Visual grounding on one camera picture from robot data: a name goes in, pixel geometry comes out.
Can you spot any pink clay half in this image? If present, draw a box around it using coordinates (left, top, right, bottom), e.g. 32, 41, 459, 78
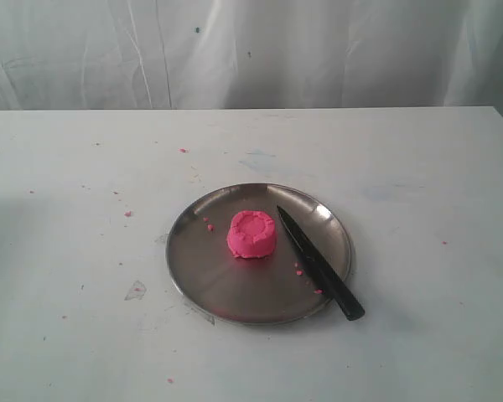
226, 210, 277, 259

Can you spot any black knife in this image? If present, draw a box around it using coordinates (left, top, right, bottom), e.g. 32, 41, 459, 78
277, 205, 366, 321

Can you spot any round steel plate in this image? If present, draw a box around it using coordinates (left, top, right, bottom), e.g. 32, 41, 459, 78
166, 183, 354, 325

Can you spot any white backdrop sheet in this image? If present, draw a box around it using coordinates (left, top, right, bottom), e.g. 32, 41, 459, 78
0, 1, 503, 110

